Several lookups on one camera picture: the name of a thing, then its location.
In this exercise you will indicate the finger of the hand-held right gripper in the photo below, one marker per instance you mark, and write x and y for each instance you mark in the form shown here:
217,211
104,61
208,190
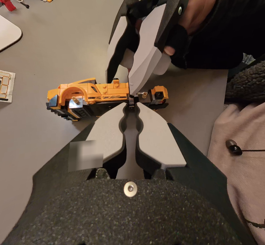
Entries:
116,38
147,52

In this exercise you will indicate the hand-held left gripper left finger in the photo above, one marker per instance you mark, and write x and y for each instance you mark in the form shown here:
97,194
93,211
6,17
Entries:
107,133

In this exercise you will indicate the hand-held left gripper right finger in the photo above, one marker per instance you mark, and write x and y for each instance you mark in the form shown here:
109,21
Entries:
159,141

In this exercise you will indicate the small black lego piece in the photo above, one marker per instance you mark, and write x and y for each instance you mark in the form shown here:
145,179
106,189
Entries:
131,102

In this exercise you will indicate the orange black lego car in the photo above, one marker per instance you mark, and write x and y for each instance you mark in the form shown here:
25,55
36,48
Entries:
93,91

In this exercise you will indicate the black lego wrench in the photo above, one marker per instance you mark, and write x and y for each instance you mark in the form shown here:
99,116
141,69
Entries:
25,5

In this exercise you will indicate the lego sticker sheet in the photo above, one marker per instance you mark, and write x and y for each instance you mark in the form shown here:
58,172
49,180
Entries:
6,85

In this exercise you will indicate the red lego minifigure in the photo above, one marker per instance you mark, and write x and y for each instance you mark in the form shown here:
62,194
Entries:
7,0

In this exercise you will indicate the person's right hand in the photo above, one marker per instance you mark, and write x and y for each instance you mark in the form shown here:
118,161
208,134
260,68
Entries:
198,6

